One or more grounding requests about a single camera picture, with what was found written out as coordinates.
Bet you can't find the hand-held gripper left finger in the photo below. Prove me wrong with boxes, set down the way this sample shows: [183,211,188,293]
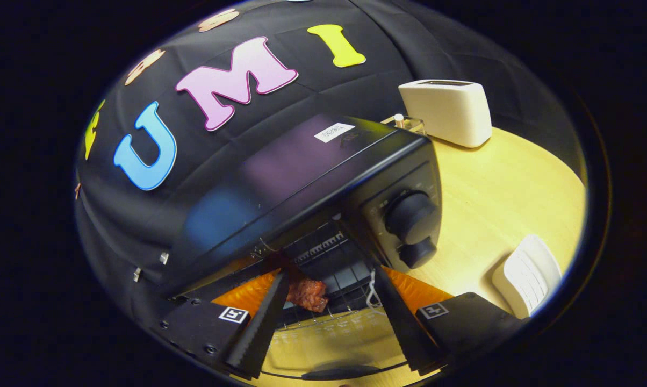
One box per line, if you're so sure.
[160,269,291,380]

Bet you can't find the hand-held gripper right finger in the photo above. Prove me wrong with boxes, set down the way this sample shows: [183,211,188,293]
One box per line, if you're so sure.
[373,266,531,377]

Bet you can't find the red meat slice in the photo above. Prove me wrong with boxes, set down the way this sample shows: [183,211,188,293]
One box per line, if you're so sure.
[286,276,330,314]

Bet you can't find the black toaster oven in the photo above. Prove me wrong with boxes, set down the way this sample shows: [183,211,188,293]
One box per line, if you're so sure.
[165,114,443,381]

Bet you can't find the white toaster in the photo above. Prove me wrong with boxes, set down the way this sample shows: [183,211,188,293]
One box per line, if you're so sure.
[398,80,493,149]

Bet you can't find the white ribbed dish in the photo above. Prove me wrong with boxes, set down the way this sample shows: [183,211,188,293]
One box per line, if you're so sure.
[491,234,564,319]

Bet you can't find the black backdrop cloth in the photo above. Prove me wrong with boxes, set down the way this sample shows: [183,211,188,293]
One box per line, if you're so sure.
[75,0,587,336]

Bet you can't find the clear wire basket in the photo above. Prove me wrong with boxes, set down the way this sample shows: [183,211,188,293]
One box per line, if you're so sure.
[381,113,427,136]

